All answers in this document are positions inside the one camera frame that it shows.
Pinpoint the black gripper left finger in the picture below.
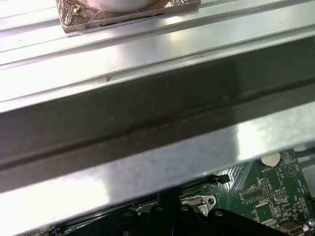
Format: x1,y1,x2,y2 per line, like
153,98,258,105
105,193,171,236

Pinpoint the round coin battery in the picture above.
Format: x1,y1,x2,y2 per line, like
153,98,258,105
260,151,282,168

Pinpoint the silver USB port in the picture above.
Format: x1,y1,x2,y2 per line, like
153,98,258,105
277,220,305,236

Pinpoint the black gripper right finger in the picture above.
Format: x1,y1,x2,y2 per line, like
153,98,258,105
170,193,292,236

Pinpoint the black open PC case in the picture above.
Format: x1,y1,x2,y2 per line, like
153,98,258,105
0,36,315,236

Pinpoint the green motherboard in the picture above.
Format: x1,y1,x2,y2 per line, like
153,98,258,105
31,147,312,236

